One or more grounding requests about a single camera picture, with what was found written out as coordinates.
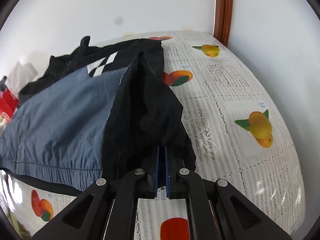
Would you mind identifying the black white blue jacket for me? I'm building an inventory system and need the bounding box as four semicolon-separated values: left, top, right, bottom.
1;36;196;195

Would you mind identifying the fruit print tablecloth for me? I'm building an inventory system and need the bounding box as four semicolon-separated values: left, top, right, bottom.
1;31;305;239

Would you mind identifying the green blanket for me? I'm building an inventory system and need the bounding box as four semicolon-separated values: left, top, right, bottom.
9;211;31;240

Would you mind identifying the red paper shopping bag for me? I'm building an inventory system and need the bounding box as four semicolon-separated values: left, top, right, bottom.
0;89;18;121

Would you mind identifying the white plastic shopping bag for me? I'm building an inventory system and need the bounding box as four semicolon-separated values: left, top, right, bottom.
5;61;38;93

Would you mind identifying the brown wooden door frame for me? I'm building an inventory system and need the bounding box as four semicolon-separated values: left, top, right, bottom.
213;0;233;46

